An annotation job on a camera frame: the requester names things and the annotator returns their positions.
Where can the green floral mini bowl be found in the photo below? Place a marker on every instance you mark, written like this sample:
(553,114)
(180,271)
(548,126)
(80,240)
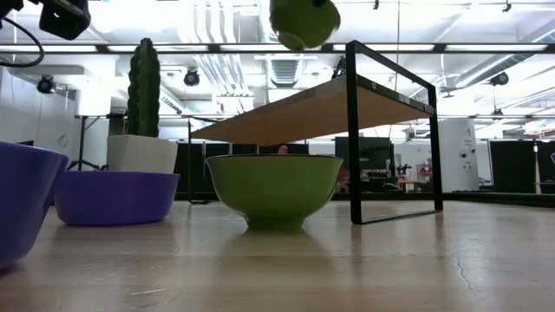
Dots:
(303,24)
(273,190)

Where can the blue plastic mini bowl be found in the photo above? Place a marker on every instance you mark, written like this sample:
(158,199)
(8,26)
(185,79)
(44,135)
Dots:
(21,195)
(112,197)

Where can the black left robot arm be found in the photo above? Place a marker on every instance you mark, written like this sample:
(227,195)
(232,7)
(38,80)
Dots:
(8,6)

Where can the green cactus plant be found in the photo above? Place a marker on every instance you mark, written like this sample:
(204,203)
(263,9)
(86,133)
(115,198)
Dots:
(145,86)

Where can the black-framed wooden shelf rack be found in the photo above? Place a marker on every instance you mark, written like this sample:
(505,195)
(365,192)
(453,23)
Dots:
(312,112)

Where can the black tripod stand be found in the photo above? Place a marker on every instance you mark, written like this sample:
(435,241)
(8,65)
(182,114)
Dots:
(82,138)

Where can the white plant pot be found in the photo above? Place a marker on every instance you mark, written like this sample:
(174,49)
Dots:
(139,154)

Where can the black cabinet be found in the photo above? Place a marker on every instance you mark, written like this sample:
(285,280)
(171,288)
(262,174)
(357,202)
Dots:
(368,160)

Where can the white cylindrical machine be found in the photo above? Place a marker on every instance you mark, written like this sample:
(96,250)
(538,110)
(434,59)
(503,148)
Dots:
(457,164)

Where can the black ceiling-mounted camera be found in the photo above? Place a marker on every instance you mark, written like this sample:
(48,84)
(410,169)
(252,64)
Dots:
(499,79)
(45,84)
(191,78)

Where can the black aluminium rig frame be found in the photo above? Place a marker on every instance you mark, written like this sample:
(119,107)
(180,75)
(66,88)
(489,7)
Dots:
(217,48)

